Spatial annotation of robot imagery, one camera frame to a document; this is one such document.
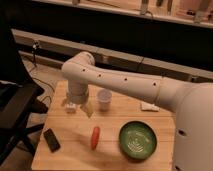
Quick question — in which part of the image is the black chair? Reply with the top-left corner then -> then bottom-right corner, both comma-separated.
0,83 -> 48,166

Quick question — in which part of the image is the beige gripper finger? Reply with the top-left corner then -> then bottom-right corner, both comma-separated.
80,102 -> 93,118

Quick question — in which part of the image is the wooden board table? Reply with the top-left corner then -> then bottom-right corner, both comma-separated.
32,81 -> 174,171

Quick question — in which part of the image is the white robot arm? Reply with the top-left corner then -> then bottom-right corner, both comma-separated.
62,51 -> 213,171

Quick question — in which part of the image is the black eraser block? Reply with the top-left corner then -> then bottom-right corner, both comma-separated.
43,129 -> 60,152

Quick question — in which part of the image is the red carrot toy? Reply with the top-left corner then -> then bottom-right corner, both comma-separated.
91,127 -> 100,150

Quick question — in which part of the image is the white ceramic cup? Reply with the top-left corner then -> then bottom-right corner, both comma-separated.
97,89 -> 112,111

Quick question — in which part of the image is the black floor cable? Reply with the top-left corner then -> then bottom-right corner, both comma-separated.
31,46 -> 56,108

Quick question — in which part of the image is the green bowl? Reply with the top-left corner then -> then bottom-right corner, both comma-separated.
119,121 -> 157,160

